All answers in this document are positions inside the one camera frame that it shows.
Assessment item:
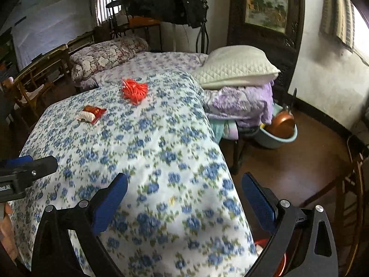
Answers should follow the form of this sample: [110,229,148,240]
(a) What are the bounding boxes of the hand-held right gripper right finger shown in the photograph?
[241,172,338,277]

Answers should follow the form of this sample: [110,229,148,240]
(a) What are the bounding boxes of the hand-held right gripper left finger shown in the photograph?
[30,172,129,277]

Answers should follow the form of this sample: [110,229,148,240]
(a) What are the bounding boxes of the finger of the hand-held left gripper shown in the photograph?
[0,155,59,183]

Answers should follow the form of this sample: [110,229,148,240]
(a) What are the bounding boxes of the red bin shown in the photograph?
[255,238,292,277]

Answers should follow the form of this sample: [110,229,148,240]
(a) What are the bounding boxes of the person's left hand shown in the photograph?
[0,202,18,263]

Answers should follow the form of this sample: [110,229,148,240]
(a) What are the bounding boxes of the dark stool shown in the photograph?
[219,137,241,176]

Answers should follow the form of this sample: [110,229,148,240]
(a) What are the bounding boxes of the light blue basin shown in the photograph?
[258,104,298,151]

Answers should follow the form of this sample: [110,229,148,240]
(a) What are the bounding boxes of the folded pastel cloths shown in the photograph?
[210,120,260,140]

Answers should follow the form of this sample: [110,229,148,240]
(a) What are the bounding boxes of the copper pot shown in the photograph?
[264,88,297,139]

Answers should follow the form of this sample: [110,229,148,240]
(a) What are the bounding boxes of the small red snack packet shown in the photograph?
[76,106,107,124]

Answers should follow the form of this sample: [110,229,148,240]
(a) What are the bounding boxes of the wooden chair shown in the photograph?
[13,44,72,122]
[300,134,369,277]

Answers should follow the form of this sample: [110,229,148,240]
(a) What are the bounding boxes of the folded purple quilt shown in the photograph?
[203,81,274,127]

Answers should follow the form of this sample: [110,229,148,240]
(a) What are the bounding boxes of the red tassel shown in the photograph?
[120,78,149,105]

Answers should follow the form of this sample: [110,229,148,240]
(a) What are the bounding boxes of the white quilted pillow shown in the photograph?
[190,45,281,90]

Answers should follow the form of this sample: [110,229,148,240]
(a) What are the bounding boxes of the long wooden table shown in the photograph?
[43,32,95,64]

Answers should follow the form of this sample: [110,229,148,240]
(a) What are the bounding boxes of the rolled floral quilt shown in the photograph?
[70,36,149,83]

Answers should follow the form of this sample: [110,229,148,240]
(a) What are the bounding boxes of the white hanging sheet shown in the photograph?
[9,0,100,64]

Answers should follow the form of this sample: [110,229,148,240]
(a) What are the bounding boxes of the purple floral bed sheet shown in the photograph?
[81,51,208,90]

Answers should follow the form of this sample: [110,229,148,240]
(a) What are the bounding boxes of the black metal chair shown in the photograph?
[106,0,131,39]

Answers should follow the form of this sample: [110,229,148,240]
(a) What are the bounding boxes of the dark framed landscape painting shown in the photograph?
[227,0,305,93]

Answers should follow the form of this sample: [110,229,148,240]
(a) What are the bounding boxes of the black metal coat stand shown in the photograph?
[195,0,208,54]

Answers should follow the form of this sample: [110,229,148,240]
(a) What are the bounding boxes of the striped hanging cloth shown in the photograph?
[321,0,369,65]

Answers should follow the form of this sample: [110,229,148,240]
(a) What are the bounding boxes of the black jacket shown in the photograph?
[128,0,202,29]

